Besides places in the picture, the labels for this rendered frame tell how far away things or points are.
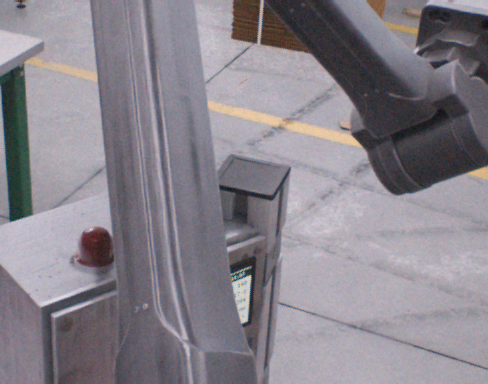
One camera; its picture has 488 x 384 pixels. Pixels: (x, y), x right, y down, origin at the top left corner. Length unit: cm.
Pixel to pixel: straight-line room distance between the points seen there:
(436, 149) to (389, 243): 254
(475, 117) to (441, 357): 213
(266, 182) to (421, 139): 23
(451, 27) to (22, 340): 54
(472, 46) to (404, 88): 14
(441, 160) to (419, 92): 7
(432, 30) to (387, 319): 212
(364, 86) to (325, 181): 289
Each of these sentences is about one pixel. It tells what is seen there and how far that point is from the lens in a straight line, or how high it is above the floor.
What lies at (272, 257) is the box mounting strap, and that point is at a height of 144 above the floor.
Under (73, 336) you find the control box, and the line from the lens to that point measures 61.
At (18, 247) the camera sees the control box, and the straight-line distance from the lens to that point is 64.
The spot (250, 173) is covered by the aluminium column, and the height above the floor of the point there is 150.
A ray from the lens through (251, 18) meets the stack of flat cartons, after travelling 482.
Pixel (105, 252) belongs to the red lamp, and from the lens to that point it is 61.
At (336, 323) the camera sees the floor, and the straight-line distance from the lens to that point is 301.
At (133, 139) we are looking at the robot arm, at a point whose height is 157.
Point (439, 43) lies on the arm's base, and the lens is 96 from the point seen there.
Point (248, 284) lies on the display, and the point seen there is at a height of 144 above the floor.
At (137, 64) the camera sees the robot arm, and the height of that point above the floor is 161.
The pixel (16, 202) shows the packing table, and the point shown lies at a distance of 296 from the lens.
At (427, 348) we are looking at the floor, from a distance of 298.
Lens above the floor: 183
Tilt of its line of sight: 31 degrees down
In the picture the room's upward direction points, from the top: 4 degrees clockwise
